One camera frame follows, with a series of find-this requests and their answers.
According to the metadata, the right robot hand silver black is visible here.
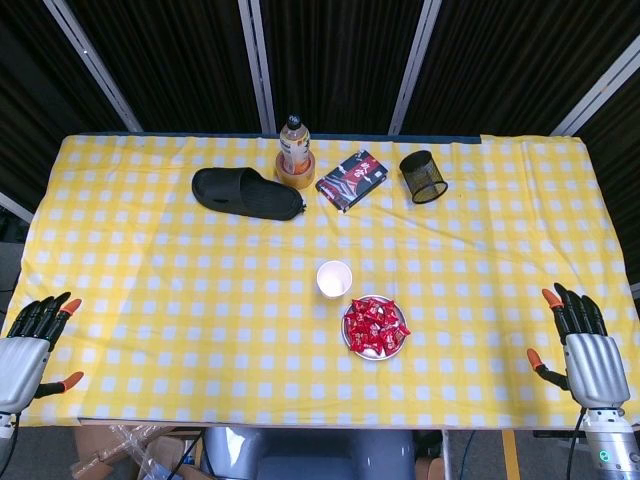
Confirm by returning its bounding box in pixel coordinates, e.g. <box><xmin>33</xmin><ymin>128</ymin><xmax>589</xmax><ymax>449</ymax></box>
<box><xmin>527</xmin><ymin>282</ymin><xmax>631</xmax><ymax>410</ymax></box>

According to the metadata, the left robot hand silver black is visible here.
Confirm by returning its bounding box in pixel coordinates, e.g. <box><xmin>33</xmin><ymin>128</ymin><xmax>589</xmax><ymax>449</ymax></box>
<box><xmin>0</xmin><ymin>292</ymin><xmax>85</xmax><ymax>414</ymax></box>

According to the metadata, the white paper cup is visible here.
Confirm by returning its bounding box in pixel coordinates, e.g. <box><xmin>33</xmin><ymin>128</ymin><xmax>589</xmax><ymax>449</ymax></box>
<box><xmin>316</xmin><ymin>259</ymin><xmax>353</xmax><ymax>300</ymax></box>

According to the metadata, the brown cardboard box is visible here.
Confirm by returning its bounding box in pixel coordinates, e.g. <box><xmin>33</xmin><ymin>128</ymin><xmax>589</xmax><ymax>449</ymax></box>
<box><xmin>69</xmin><ymin>424</ymin><xmax>204</xmax><ymax>480</ymax></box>

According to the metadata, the clear plastic wrap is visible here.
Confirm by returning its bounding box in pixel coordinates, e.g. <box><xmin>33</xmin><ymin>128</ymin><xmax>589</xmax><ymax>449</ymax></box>
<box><xmin>97</xmin><ymin>424</ymin><xmax>174</xmax><ymax>480</ymax></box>

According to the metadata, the yellow white checkered tablecloth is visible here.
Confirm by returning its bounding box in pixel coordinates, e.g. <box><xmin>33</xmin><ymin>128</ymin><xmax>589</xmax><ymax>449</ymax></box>
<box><xmin>2</xmin><ymin>132</ymin><xmax>634</xmax><ymax>430</ymax></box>

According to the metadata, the round metal plate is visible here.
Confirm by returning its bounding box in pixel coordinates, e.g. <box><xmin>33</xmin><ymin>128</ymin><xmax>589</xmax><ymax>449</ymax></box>
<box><xmin>341</xmin><ymin>294</ymin><xmax>409</xmax><ymax>361</ymax></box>

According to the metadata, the black corrugated partition panel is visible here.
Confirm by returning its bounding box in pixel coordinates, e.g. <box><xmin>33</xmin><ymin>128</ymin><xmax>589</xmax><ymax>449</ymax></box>
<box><xmin>402</xmin><ymin>0</ymin><xmax>640</xmax><ymax>136</ymax></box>
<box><xmin>64</xmin><ymin>0</ymin><xmax>266</xmax><ymax>134</ymax></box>
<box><xmin>259</xmin><ymin>0</ymin><xmax>426</xmax><ymax>135</ymax></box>
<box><xmin>0</xmin><ymin>0</ymin><xmax>126</xmax><ymax>201</ymax></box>
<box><xmin>574</xmin><ymin>84</ymin><xmax>640</xmax><ymax>296</ymax></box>

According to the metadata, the black mesh pen holder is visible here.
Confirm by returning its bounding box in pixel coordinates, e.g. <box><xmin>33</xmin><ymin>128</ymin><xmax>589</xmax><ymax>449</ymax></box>
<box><xmin>398</xmin><ymin>150</ymin><xmax>449</xmax><ymax>205</ymax></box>

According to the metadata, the black rubber slipper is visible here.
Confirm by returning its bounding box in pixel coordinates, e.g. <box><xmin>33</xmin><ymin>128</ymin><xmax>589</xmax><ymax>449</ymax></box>
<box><xmin>191</xmin><ymin>166</ymin><xmax>306</xmax><ymax>222</ymax></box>

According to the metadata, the grey robot torso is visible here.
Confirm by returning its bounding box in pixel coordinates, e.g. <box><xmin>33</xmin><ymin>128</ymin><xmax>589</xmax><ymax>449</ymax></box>
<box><xmin>201</xmin><ymin>427</ymin><xmax>416</xmax><ymax>480</ymax></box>

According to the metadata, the black red snack packet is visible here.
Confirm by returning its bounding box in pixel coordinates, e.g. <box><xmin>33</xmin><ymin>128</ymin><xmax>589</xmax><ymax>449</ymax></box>
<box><xmin>315</xmin><ymin>149</ymin><xmax>390</xmax><ymax>215</ymax></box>

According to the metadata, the brown packing tape roll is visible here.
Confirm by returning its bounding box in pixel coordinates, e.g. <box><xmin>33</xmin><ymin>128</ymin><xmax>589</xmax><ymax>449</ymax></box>
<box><xmin>274</xmin><ymin>150</ymin><xmax>318</xmax><ymax>190</ymax></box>

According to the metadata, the orange drink plastic bottle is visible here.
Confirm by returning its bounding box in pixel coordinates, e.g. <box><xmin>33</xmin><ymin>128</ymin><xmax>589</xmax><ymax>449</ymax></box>
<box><xmin>278</xmin><ymin>113</ymin><xmax>312</xmax><ymax>176</ymax></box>

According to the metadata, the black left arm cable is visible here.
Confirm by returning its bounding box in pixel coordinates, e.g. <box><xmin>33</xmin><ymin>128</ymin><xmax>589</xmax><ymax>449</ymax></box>
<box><xmin>0</xmin><ymin>413</ymin><xmax>21</xmax><ymax>480</ymax></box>

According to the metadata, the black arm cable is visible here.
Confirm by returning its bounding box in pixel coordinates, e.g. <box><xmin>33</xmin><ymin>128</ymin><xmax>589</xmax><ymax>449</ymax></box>
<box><xmin>564</xmin><ymin>409</ymin><xmax>589</xmax><ymax>480</ymax></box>
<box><xmin>0</xmin><ymin>413</ymin><xmax>21</xmax><ymax>480</ymax></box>

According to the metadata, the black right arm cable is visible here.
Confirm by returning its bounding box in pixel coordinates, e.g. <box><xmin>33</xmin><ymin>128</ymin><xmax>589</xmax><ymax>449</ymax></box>
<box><xmin>564</xmin><ymin>409</ymin><xmax>589</xmax><ymax>480</ymax></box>

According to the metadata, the blue floor cable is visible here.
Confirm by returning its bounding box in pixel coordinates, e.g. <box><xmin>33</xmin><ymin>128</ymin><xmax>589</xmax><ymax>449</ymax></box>
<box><xmin>462</xmin><ymin>429</ymin><xmax>477</xmax><ymax>480</ymax></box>

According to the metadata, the aluminium frame post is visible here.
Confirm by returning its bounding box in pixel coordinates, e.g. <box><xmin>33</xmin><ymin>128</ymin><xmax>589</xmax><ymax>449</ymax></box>
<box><xmin>0</xmin><ymin>191</ymin><xmax>35</xmax><ymax>225</ymax></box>
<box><xmin>551</xmin><ymin>47</ymin><xmax>640</xmax><ymax>137</ymax></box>
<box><xmin>238</xmin><ymin>0</ymin><xmax>278</xmax><ymax>134</ymax></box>
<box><xmin>388</xmin><ymin>0</ymin><xmax>444</xmax><ymax>135</ymax></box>
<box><xmin>42</xmin><ymin>0</ymin><xmax>145</xmax><ymax>133</ymax></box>

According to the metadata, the black floor cable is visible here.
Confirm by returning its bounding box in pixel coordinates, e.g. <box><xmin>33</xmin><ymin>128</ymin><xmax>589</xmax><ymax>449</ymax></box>
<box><xmin>169</xmin><ymin>430</ymin><xmax>206</xmax><ymax>476</ymax></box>

